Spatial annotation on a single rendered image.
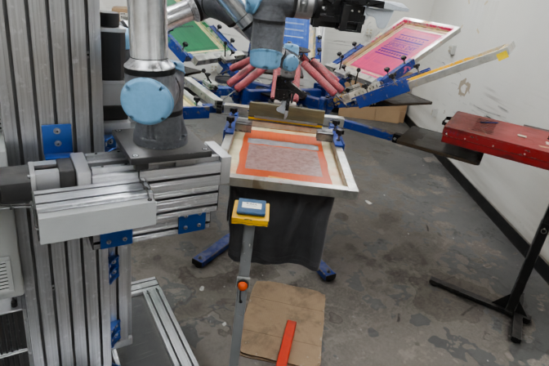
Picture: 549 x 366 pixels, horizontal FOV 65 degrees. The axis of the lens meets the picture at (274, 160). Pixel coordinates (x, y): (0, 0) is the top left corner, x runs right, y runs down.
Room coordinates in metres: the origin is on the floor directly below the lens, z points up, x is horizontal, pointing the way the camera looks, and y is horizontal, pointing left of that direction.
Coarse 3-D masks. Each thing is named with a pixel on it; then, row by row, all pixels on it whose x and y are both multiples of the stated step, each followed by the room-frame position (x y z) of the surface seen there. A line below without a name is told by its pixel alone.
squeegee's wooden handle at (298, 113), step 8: (256, 104) 2.09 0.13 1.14; (264, 104) 2.09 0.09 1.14; (272, 104) 2.10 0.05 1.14; (248, 112) 2.08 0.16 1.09; (256, 112) 2.08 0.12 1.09; (264, 112) 2.09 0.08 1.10; (272, 112) 2.09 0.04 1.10; (288, 112) 2.09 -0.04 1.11; (296, 112) 2.09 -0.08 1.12; (304, 112) 2.09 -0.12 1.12; (312, 112) 2.10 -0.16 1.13; (320, 112) 2.10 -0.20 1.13; (296, 120) 2.09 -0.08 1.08; (304, 120) 2.09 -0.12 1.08; (312, 120) 2.10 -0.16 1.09; (320, 120) 2.10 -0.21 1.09
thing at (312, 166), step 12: (312, 144) 2.11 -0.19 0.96; (288, 156) 1.90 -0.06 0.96; (300, 156) 1.92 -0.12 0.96; (312, 156) 1.94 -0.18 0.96; (324, 156) 1.96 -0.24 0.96; (288, 168) 1.75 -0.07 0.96; (300, 168) 1.77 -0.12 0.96; (312, 168) 1.79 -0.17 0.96; (324, 168) 1.81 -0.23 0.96; (300, 180) 1.65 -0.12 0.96; (312, 180) 1.66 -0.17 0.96; (324, 180) 1.68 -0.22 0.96
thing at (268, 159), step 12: (252, 132) 2.17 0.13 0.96; (264, 132) 2.19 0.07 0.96; (276, 132) 2.22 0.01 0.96; (252, 144) 2.00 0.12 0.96; (240, 156) 1.82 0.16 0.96; (252, 156) 1.84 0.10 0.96; (264, 156) 1.86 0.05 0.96; (276, 156) 1.88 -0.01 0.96; (240, 168) 1.68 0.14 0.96; (252, 168) 1.70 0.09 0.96; (264, 168) 1.72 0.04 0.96; (276, 168) 1.73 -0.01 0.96
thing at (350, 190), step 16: (272, 128) 2.27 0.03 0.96; (288, 128) 2.27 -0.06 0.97; (304, 128) 2.28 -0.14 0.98; (224, 144) 1.86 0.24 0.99; (336, 160) 1.92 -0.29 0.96; (240, 176) 1.53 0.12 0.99; (256, 176) 1.55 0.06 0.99; (352, 176) 1.67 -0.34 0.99; (304, 192) 1.53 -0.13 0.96; (320, 192) 1.53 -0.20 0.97; (336, 192) 1.53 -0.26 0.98; (352, 192) 1.53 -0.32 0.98
